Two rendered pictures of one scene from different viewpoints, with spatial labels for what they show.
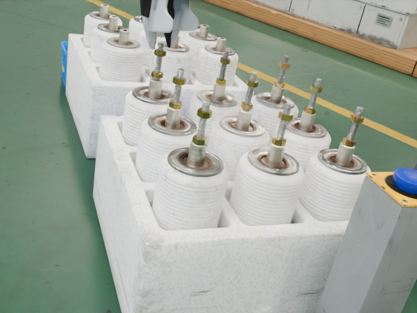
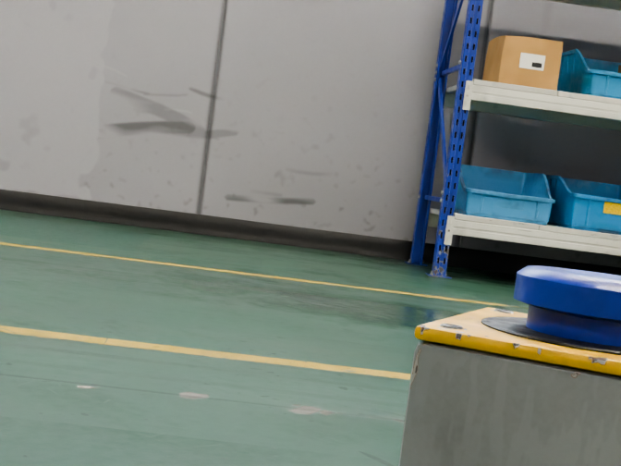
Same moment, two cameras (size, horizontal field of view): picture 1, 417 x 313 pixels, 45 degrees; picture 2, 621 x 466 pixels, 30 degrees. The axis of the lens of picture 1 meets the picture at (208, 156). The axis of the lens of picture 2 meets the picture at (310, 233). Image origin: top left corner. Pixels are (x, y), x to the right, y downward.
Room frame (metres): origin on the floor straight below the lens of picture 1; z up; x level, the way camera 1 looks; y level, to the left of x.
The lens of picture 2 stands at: (0.67, -0.48, 0.35)
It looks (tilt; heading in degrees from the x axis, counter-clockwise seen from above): 3 degrees down; 136
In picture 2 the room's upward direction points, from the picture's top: 7 degrees clockwise
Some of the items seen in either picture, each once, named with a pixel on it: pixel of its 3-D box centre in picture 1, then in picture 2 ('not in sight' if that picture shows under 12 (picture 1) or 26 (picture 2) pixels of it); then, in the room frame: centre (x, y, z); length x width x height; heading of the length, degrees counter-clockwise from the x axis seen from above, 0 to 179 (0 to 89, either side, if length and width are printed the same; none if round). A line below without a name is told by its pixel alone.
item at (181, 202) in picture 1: (184, 218); not in sight; (0.60, 0.02, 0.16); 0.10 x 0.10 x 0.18
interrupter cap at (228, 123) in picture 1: (242, 126); not in sight; (0.75, -0.04, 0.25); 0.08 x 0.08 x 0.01
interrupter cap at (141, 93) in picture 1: (154, 95); not in sight; (0.81, 0.11, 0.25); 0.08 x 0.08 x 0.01
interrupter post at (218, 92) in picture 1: (218, 92); not in sight; (0.86, 0.00, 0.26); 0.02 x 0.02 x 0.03
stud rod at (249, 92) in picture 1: (249, 95); not in sight; (0.75, -0.04, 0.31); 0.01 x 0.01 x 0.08
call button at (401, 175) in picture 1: (409, 182); (594, 316); (0.52, -0.23, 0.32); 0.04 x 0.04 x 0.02
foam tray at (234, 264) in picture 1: (223, 209); not in sight; (0.75, -0.04, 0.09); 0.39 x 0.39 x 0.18; 24
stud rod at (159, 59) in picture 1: (158, 64); not in sight; (0.81, 0.11, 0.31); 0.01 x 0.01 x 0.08
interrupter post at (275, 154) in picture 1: (275, 154); not in sight; (0.64, -0.09, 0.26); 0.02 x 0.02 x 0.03
